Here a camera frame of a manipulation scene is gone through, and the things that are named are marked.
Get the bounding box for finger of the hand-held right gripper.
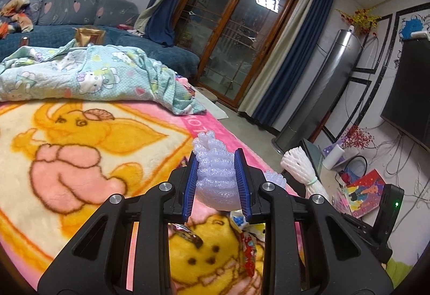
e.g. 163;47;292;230
336;211;375;239

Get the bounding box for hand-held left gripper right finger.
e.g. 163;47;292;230
234;148;395;295

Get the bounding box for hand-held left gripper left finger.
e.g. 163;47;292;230
38;150;202;295

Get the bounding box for white foam fruit net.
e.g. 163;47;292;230
192;130;241;211

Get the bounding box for foam net with green band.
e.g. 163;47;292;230
280;147;331;205

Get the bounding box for red printed wrapper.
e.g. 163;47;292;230
230;209;266;279

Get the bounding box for colourful picture book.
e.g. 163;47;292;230
336;169;387;218

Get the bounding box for small white foam net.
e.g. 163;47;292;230
264;171;288;190

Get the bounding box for silver wrapper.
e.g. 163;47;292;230
168;223;204;249

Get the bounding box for white paper roll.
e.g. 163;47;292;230
322;145;346;171

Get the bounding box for white top coffee table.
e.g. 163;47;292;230
195;86;230;120

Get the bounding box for red artificial berries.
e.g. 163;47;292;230
341;125;375;149

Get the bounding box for pink printed blanket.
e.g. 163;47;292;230
0;98;306;295

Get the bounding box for black television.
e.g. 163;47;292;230
379;35;430;154

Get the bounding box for silver tower air conditioner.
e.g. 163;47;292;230
272;28;365;156

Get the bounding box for blue sofa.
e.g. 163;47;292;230
0;0;200;84

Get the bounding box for wooden framed glass door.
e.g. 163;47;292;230
175;0;303;104

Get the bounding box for light blue printed quilt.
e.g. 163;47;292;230
0;39;207;116

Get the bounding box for gold bag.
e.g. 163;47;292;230
74;27;106;47

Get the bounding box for yellow artificial flowers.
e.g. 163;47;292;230
336;6;382;35

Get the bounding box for orange patterned clothes pile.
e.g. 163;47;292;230
0;0;34;34

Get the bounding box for tangle of white cables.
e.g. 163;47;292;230
366;127;430;208

